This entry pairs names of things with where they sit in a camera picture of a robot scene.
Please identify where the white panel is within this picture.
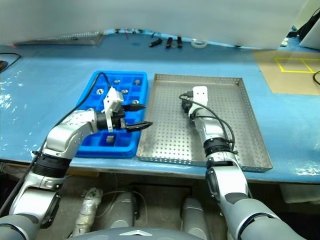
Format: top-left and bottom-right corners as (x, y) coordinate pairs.
(298, 19), (320, 48)

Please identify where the brown cardboard sheet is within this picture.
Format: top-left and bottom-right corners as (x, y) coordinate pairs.
(252, 51), (320, 96)

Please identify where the white tape roll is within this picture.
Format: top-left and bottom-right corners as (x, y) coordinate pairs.
(191, 39), (208, 49)

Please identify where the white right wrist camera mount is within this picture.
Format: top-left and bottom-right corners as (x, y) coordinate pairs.
(191, 85), (209, 110)

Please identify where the perforated metal tray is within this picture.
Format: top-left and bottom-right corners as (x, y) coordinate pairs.
(136, 73), (273, 173)

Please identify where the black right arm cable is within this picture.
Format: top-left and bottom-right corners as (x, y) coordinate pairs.
(179, 91), (238, 156)

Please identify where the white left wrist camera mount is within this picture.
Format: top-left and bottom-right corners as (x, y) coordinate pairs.
(101, 86), (125, 133)

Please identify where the thin black cable loop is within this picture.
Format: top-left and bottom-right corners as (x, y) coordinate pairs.
(0, 52), (21, 73)

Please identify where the black bag with strap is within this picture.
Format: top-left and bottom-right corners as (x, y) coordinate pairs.
(287, 7), (320, 41)

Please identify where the flat perforated metal sheet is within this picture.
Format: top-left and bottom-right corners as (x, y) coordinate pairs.
(13, 31), (105, 46)

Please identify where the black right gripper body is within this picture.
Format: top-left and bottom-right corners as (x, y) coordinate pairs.
(180, 97), (195, 115)

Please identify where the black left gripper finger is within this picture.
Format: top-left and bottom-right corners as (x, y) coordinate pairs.
(124, 121), (154, 133)
(121, 104), (147, 113)

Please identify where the white wrapped tube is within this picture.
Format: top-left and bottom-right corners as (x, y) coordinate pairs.
(74, 187), (104, 236)

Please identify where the grey rounded robot leg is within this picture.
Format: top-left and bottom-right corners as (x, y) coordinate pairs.
(107, 191), (138, 228)
(181, 197), (210, 233)

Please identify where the blue compartment tray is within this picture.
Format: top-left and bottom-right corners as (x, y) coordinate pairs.
(74, 70), (149, 159)

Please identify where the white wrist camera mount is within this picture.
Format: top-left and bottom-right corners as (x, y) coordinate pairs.
(191, 85), (209, 110)
(101, 86), (125, 133)

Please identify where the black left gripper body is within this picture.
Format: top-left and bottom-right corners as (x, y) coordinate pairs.
(112, 105), (129, 131)

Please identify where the grey robot torso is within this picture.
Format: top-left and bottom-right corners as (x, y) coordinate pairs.
(71, 226), (186, 240)

